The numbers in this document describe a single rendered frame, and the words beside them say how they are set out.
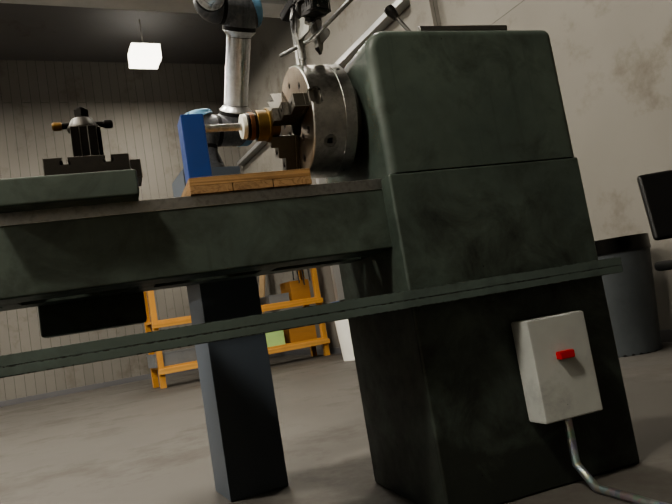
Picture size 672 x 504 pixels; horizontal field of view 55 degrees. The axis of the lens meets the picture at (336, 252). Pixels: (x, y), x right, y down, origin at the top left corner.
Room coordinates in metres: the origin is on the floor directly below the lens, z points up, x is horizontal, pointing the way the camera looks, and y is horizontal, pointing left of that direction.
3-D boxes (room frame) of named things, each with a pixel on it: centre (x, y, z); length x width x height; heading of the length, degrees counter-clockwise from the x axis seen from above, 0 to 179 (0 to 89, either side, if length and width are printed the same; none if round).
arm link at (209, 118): (2.25, 0.41, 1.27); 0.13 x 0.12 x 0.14; 119
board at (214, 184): (1.70, 0.23, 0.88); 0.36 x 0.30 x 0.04; 20
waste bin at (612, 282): (4.13, -1.69, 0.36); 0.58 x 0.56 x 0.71; 116
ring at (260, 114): (1.73, 0.14, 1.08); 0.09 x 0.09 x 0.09; 20
